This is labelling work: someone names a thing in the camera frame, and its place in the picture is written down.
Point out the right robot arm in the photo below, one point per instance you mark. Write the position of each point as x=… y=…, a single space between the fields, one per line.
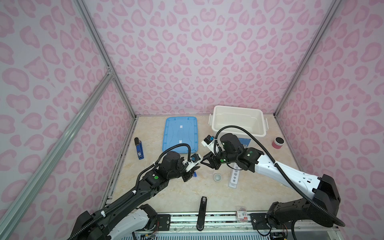
x=320 y=198

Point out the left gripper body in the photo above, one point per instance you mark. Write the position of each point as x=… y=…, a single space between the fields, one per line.
x=186 y=175

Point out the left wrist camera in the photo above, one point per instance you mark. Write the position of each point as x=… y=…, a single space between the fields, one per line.
x=194 y=160

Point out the white plastic storage bin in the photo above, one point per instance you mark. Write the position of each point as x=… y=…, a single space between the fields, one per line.
x=252 y=120

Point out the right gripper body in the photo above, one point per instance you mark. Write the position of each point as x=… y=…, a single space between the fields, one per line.
x=221 y=158

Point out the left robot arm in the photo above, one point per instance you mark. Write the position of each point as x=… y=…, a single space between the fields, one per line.
x=130 y=212

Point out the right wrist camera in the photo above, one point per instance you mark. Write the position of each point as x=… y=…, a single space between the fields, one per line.
x=207 y=141

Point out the small white ceramic crucible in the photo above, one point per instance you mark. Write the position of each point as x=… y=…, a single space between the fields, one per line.
x=217 y=177

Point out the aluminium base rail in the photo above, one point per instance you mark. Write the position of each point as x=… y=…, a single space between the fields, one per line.
x=218 y=226

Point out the staples box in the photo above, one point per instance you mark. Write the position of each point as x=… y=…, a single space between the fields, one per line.
x=241 y=214

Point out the black stapler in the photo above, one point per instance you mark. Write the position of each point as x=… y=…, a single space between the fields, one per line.
x=202 y=214

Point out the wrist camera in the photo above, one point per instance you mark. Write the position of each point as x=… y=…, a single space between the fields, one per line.
x=194 y=160
x=207 y=141

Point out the pink jar black lid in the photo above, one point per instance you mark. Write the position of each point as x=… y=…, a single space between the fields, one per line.
x=278 y=142

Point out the white test tube rack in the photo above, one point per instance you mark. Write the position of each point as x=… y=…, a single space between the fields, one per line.
x=234 y=176

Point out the blue plastic bin lid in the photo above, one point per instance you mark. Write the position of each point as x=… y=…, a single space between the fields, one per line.
x=181 y=130

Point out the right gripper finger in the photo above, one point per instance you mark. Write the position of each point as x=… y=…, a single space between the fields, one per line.
x=208 y=156
x=207 y=164

